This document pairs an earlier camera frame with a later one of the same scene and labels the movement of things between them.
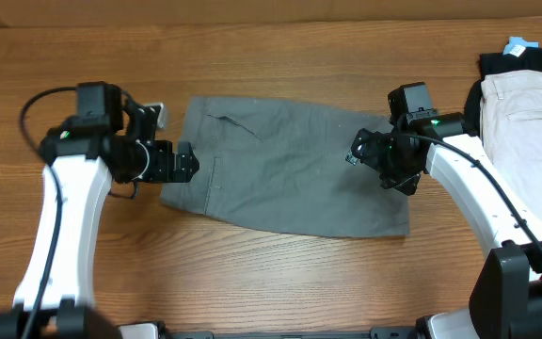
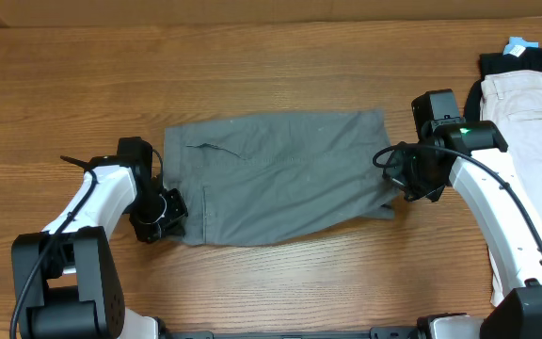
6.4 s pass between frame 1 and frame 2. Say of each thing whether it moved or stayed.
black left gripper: moved
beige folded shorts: stayed
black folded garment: stayed
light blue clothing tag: stayed
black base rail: stayed
